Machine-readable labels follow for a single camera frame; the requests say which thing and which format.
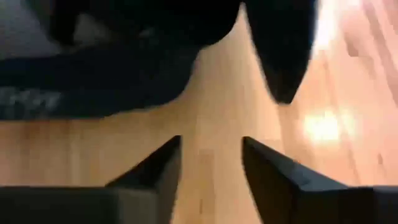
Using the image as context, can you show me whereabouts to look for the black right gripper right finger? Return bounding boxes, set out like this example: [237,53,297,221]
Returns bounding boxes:
[241,136,398,224]

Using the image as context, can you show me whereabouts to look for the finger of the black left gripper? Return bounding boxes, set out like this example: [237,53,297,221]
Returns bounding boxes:
[244,0,318,105]

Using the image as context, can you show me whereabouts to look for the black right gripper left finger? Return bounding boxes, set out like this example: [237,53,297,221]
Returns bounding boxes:
[0,134,182,224]

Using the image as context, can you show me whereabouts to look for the dark navy backpack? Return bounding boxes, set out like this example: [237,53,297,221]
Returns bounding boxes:
[0,0,242,121]

